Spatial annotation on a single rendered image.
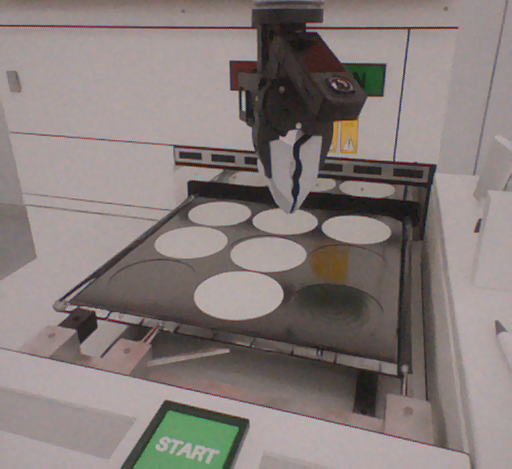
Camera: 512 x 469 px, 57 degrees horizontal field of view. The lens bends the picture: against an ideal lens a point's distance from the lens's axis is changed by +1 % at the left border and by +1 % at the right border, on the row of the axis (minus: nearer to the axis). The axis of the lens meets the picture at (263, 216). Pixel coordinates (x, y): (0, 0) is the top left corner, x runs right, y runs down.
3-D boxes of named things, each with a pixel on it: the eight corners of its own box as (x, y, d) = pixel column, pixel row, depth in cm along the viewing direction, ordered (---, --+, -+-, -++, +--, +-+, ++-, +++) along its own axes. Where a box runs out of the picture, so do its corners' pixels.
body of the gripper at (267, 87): (295, 120, 56) (297, 11, 52) (332, 134, 49) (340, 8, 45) (236, 125, 54) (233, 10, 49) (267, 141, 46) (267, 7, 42)
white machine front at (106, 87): (32, 200, 102) (-11, -3, 86) (423, 247, 81) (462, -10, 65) (21, 205, 99) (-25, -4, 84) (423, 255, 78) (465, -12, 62)
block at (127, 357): (123, 362, 45) (119, 336, 44) (155, 368, 44) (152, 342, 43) (68, 427, 38) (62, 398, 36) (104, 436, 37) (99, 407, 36)
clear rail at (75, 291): (193, 198, 83) (193, 191, 83) (200, 199, 83) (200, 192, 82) (50, 314, 51) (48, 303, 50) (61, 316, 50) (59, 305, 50)
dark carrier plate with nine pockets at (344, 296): (199, 198, 82) (199, 195, 82) (401, 220, 73) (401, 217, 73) (72, 304, 51) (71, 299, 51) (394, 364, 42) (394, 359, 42)
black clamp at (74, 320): (81, 324, 50) (77, 303, 49) (98, 327, 49) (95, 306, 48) (58, 344, 47) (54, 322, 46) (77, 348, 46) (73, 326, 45)
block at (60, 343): (52, 347, 47) (47, 322, 46) (82, 353, 46) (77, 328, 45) (-13, 406, 40) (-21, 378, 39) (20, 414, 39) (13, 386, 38)
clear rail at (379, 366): (59, 306, 52) (57, 296, 51) (412, 373, 42) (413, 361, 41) (50, 314, 51) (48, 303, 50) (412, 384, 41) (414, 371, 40)
